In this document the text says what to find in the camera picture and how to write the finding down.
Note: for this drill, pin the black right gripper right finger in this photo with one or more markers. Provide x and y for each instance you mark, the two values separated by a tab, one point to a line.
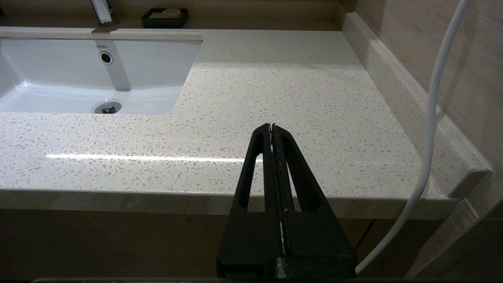
314	243

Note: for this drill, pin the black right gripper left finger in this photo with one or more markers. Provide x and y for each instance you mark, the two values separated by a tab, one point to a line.
251	236

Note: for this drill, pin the wooden vanity cabinet front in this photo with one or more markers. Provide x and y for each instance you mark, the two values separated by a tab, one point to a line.
118	243

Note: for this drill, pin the chrome sink drain plug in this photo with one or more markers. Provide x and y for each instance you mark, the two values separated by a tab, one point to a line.
107	107

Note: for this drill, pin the black soap dish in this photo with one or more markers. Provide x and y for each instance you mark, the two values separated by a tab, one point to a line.
151	21

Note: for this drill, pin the round pale soap bar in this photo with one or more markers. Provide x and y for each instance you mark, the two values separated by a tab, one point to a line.
171	12

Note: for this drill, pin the white ceramic sink basin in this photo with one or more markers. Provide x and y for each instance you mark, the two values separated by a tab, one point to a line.
59	78

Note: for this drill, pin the chrome faucet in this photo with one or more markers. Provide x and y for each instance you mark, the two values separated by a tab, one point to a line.
103	11

